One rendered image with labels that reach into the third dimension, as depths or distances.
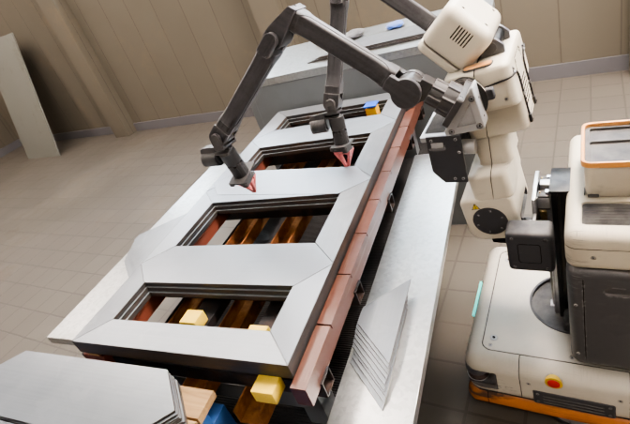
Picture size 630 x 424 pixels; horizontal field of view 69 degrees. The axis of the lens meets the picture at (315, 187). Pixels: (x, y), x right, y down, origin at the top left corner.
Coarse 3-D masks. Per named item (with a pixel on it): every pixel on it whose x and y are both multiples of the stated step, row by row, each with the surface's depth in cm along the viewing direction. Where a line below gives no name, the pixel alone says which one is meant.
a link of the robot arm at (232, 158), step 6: (222, 150) 148; (228, 150) 147; (234, 150) 148; (216, 156) 149; (222, 156) 147; (228, 156) 147; (234, 156) 148; (240, 156) 152; (228, 162) 148; (234, 162) 149
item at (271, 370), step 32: (288, 128) 241; (256, 160) 213; (384, 160) 177; (352, 224) 144; (160, 288) 148; (192, 288) 142; (224, 288) 137; (256, 288) 132; (288, 288) 127; (96, 352) 134; (128, 352) 127; (160, 352) 120
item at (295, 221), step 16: (336, 160) 213; (288, 224) 184; (304, 224) 180; (272, 240) 173; (288, 240) 177; (240, 304) 152; (256, 304) 147; (224, 320) 144; (240, 320) 148; (192, 384) 129; (208, 384) 124
